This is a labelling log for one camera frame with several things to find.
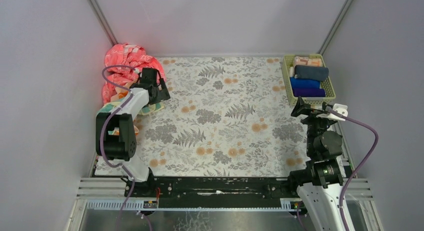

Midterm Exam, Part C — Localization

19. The yellow and teal towel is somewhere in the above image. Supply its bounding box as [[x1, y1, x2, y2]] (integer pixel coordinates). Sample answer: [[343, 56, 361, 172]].
[[98, 101, 165, 116]]

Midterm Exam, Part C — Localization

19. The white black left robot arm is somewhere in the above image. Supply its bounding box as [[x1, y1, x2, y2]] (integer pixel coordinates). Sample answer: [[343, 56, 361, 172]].
[[95, 67, 170, 183]]

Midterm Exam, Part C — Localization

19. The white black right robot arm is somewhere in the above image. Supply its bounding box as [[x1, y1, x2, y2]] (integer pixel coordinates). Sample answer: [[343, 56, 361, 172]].
[[288, 97, 355, 231]]

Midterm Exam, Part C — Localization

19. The rolled purple towel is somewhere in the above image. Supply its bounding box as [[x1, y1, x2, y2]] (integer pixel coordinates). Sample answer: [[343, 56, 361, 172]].
[[292, 88, 326, 98]]

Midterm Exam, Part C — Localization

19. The rolled blue towel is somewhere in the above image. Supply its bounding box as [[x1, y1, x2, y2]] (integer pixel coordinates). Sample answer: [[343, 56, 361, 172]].
[[289, 77, 321, 89]]

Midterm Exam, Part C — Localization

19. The orange and cream towel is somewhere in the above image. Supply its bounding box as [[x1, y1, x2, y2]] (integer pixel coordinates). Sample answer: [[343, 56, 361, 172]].
[[102, 91, 140, 137]]

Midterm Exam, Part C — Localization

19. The pink patterned towel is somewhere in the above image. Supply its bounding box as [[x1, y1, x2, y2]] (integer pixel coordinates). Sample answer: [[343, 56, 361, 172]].
[[104, 43, 166, 88]]

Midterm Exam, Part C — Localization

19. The rolled dark grey towel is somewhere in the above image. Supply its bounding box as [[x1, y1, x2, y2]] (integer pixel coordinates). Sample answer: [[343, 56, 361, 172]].
[[294, 65, 329, 82]]

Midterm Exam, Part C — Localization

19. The rolled peach patterned towel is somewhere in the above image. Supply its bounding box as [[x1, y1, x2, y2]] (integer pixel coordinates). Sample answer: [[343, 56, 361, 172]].
[[293, 56, 324, 67]]

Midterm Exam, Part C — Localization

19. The floral patterned table mat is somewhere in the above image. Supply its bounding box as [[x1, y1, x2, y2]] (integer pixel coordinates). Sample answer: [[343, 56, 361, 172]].
[[95, 56, 347, 178]]

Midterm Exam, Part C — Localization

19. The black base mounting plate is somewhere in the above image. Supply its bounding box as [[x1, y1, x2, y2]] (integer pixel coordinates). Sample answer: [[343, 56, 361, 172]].
[[124, 176, 300, 209]]

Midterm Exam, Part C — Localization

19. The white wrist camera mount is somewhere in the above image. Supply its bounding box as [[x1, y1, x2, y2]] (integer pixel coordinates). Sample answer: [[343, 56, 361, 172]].
[[317, 102, 348, 121]]

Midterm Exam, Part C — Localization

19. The white slotted cable duct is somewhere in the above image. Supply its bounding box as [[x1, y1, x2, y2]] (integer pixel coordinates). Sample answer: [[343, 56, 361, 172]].
[[86, 199, 158, 211]]

